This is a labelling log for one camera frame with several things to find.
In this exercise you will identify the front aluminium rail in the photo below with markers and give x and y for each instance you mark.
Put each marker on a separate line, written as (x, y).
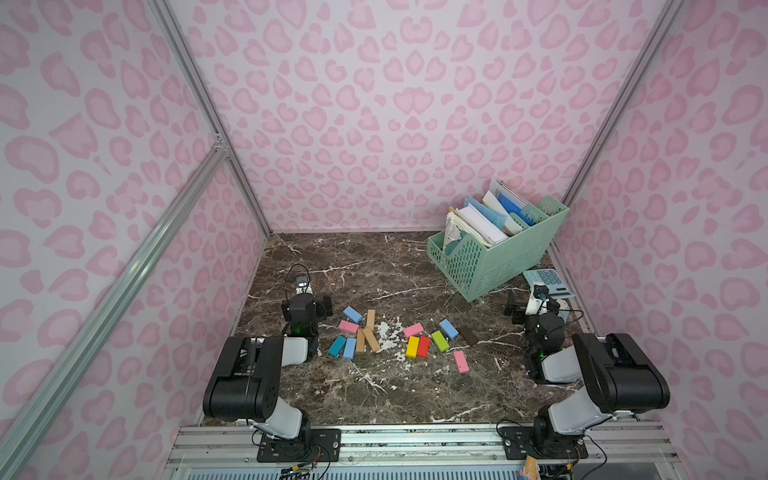
(620, 450)

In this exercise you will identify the light blue block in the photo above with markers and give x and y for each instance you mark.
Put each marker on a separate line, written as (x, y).
(352, 315)
(350, 348)
(448, 330)

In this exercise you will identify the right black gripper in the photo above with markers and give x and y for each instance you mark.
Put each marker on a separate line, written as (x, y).
(511, 305)

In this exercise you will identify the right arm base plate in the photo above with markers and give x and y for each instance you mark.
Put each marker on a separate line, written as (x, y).
(541, 443)

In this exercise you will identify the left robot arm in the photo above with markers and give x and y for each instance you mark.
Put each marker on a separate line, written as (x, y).
(245, 383)

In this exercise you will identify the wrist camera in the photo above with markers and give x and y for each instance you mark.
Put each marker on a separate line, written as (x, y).
(540, 301)
(303, 284)

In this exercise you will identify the teal block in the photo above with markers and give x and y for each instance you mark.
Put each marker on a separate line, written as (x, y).
(338, 346)

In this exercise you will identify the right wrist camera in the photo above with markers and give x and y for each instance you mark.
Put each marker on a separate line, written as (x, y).
(540, 301)

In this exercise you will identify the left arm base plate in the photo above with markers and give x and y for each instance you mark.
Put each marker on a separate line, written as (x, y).
(322, 442)

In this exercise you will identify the wooden block lower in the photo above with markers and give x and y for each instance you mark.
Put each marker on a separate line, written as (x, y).
(360, 338)

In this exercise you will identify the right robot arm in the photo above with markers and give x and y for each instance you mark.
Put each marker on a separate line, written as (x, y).
(616, 376)

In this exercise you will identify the white papers stack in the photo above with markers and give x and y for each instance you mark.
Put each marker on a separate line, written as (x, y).
(469, 221)

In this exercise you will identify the blue folder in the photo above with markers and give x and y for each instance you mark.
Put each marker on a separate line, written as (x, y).
(512, 208)

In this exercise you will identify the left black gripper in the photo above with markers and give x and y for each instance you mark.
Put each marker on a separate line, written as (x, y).
(324, 305)

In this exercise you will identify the green block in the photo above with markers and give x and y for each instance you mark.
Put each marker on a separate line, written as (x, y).
(440, 341)

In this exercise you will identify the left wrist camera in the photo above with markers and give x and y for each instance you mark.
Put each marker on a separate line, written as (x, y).
(303, 284)

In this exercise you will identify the pink block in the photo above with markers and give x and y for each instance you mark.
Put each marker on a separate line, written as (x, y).
(349, 327)
(413, 330)
(461, 362)

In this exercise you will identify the wooden block diagonal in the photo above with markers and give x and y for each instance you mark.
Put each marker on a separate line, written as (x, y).
(371, 340)

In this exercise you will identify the red block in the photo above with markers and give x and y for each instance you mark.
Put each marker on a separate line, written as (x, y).
(423, 347)

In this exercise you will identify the green plastic file basket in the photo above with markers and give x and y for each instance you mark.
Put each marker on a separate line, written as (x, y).
(475, 270)

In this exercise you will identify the dark brown block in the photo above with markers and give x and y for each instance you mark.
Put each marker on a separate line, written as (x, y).
(468, 335)

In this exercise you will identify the yellow block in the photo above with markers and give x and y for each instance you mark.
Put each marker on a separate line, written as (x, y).
(412, 347)

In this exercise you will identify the upright wooden block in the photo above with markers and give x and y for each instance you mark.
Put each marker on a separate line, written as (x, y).
(370, 321)

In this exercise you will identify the grey calculator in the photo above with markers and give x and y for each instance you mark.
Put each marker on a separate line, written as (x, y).
(556, 285)

